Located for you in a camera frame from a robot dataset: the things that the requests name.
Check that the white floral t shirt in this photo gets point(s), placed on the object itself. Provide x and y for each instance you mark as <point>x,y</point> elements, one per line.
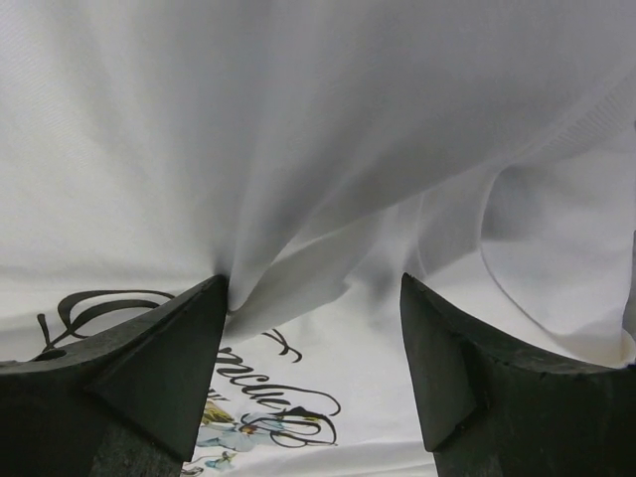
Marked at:
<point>314,152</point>

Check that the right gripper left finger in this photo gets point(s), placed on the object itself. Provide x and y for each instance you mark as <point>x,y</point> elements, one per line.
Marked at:
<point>125,402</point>

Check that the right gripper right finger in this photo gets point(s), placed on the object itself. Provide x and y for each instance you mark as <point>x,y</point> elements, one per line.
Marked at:
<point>490,404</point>

